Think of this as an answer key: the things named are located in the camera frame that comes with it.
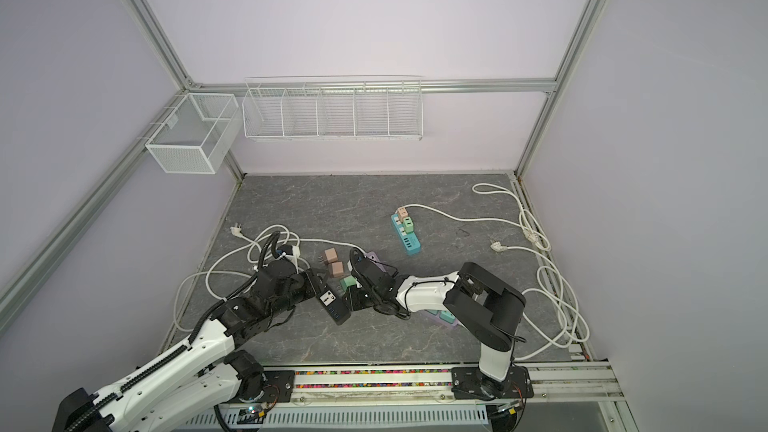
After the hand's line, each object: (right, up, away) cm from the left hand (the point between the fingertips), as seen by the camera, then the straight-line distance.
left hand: (326, 278), depth 80 cm
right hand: (+4, -8, +7) cm, 11 cm away
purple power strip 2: (+32, -10, -1) cm, 33 cm away
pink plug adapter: (-2, +3, +16) cm, 17 cm away
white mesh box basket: (-48, +44, +20) cm, 68 cm away
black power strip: (+1, -8, +5) cm, 10 cm away
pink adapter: (+21, +17, +20) cm, 33 cm away
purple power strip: (+11, +3, +16) cm, 20 cm away
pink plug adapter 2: (+1, 0, +12) cm, 12 cm away
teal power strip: (+22, +12, +20) cm, 32 cm away
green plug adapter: (+5, -4, +9) cm, 11 cm away
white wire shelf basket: (-2, +52, +19) cm, 55 cm away
